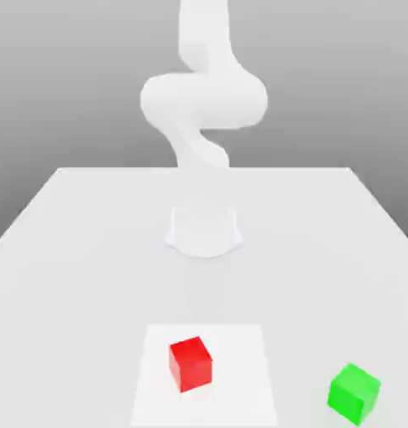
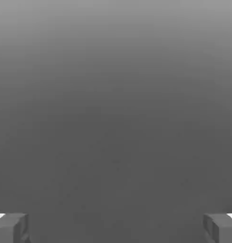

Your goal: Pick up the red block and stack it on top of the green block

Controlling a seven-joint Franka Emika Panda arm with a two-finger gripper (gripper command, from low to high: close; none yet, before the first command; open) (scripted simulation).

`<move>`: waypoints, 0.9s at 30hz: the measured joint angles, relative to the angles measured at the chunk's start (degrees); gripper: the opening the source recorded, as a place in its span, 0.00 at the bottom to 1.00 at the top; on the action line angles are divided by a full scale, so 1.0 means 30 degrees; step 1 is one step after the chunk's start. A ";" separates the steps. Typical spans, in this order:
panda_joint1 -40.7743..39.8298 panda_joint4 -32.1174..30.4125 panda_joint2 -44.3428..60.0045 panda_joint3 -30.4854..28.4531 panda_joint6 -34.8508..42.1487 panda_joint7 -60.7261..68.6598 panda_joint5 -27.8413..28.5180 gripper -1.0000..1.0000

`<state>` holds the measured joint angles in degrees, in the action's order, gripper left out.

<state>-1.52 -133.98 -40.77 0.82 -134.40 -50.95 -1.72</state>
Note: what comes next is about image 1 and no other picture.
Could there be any small red cube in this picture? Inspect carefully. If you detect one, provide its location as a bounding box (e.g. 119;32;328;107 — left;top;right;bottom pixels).
168;335;214;394

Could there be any small green cube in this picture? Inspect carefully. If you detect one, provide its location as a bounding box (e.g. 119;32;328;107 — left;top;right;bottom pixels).
326;362;383;427

